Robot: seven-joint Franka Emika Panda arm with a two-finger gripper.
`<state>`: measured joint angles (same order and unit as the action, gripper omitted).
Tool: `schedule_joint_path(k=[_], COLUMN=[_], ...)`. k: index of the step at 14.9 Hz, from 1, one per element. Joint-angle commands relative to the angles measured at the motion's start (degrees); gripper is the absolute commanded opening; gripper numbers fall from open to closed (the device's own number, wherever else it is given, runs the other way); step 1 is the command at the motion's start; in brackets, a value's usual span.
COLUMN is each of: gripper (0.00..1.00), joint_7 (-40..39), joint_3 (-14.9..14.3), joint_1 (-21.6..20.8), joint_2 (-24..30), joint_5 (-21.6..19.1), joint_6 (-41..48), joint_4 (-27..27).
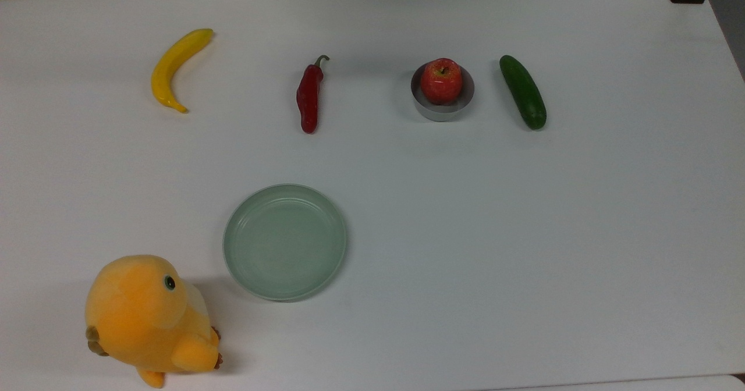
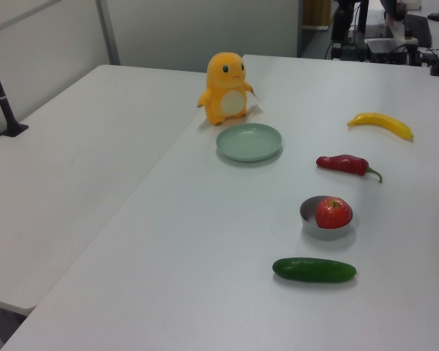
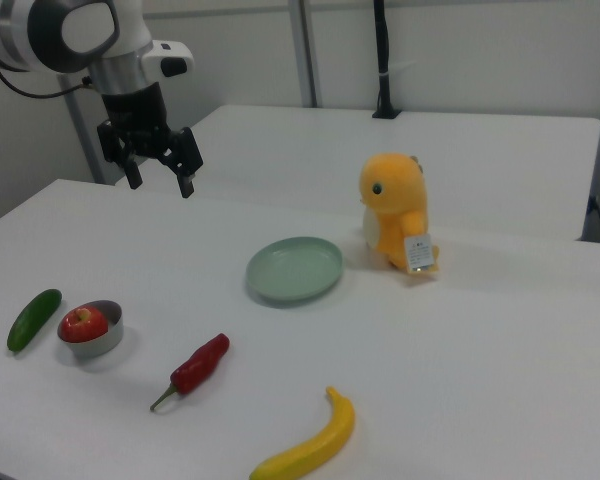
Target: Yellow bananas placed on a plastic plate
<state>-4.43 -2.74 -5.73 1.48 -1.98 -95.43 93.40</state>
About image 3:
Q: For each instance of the green plastic plate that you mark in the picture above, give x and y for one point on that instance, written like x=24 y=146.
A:
x=294 y=270

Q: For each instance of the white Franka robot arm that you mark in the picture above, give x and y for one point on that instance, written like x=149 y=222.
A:
x=40 y=30

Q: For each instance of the round metal bowl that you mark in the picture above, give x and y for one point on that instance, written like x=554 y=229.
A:
x=100 y=345

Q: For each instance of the orange plush dinosaur toy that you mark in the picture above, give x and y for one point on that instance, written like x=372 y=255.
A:
x=395 y=200

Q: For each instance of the white paper tag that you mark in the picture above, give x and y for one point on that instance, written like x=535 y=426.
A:
x=420 y=254

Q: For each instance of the green cucumber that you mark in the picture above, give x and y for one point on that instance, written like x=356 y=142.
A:
x=32 y=320

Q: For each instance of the black camera pole with clamp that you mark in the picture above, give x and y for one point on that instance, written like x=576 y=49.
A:
x=384 y=60

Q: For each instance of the red apple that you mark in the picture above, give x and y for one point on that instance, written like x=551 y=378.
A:
x=84 y=326

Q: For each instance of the grey metal frame post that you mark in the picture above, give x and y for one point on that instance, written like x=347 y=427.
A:
x=87 y=140

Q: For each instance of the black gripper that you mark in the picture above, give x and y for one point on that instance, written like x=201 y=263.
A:
x=135 y=125

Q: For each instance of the yellow banana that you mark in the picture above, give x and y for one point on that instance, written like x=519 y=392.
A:
x=315 y=447

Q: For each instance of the red chili pepper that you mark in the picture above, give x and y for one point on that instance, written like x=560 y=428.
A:
x=202 y=365

